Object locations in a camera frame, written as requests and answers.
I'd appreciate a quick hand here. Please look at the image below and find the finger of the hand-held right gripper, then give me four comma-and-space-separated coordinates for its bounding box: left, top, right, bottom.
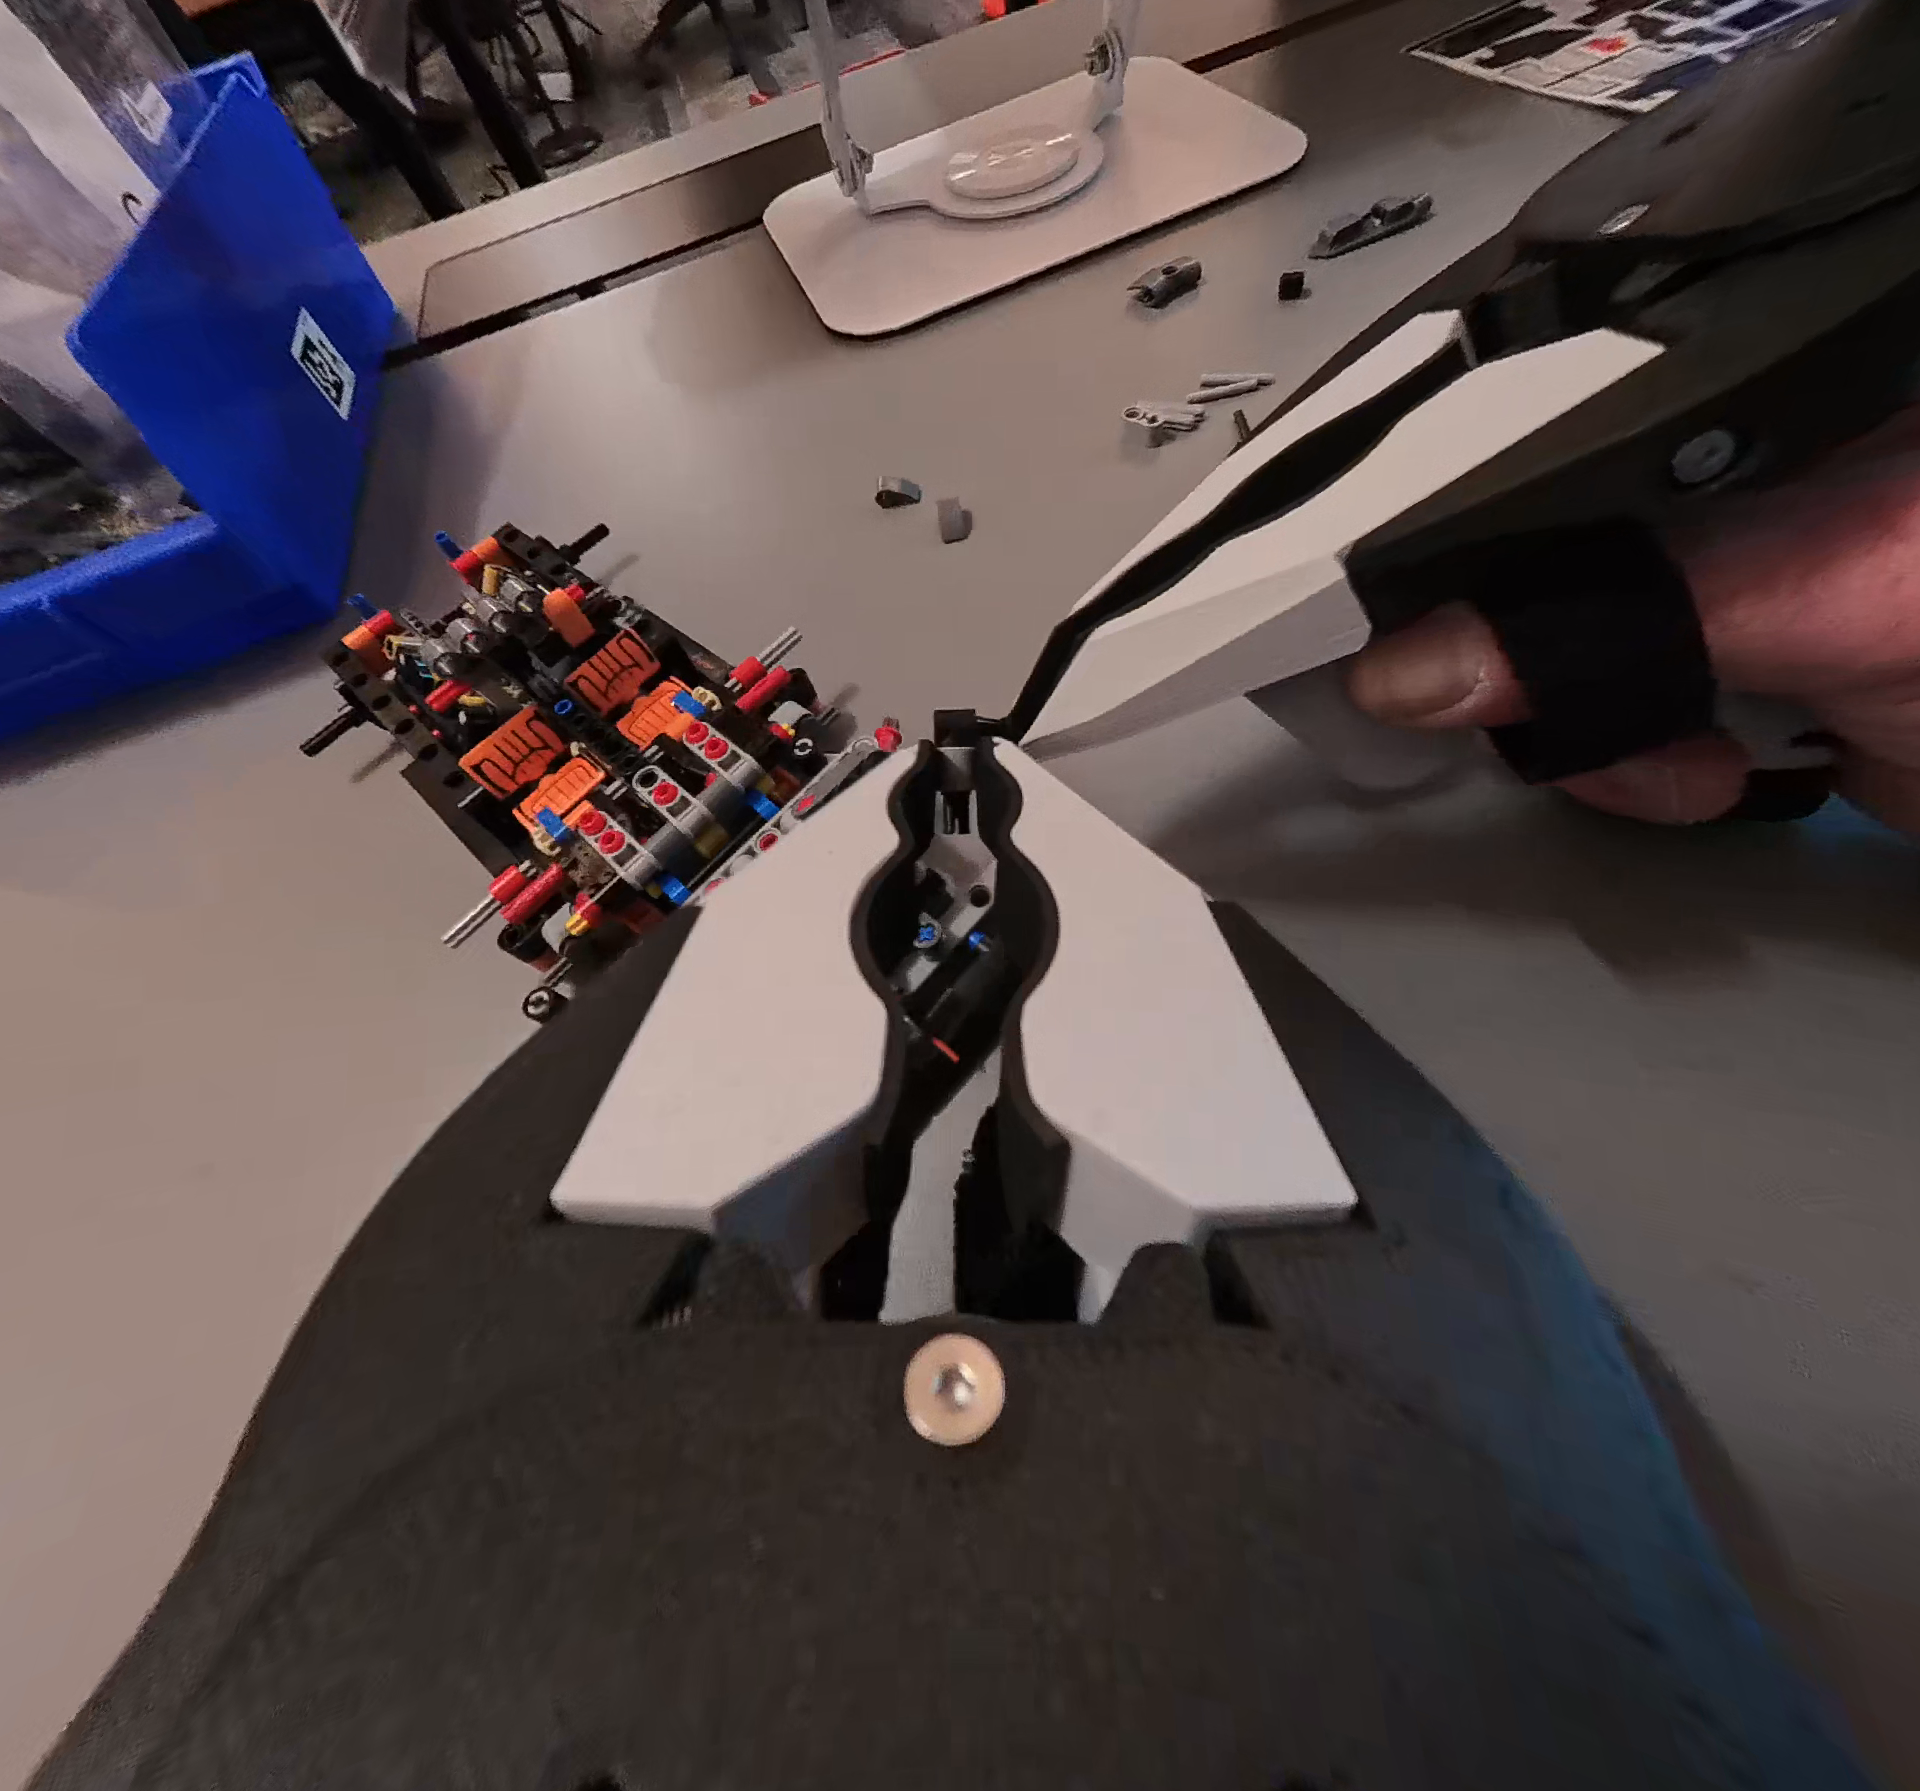
1001, 328, 1671, 749
1041, 309, 1483, 675

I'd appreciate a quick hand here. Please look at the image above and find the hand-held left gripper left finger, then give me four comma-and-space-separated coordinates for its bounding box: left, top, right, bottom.
550, 745, 937, 1320

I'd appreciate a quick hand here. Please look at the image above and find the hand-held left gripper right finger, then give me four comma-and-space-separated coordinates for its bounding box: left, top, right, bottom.
975, 738, 1360, 1323

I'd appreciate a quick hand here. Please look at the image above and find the partly built lego model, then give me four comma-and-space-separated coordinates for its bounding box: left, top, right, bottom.
297, 518, 1053, 1074

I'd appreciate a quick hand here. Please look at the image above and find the black and grey lego connector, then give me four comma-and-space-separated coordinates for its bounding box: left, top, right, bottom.
929, 708, 1004, 834

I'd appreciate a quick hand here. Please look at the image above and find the dark grey lego panel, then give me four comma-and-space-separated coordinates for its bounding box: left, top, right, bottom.
1309, 192, 1437, 261

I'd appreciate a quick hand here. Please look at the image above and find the lego sticker sheet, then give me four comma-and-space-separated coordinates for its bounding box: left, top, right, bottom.
1405, 0, 1886, 117

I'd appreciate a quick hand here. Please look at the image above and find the person's right hand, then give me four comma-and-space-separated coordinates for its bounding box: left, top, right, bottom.
1342, 433, 1920, 834

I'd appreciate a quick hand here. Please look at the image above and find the white book stand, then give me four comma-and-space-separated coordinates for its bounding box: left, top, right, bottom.
763, 0, 1311, 343

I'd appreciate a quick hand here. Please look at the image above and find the blue bin with square label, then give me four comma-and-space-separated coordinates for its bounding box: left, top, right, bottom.
0, 52, 398, 746

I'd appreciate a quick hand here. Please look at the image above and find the pile of clear plastic bags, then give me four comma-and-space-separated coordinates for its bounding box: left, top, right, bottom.
0, 0, 212, 584

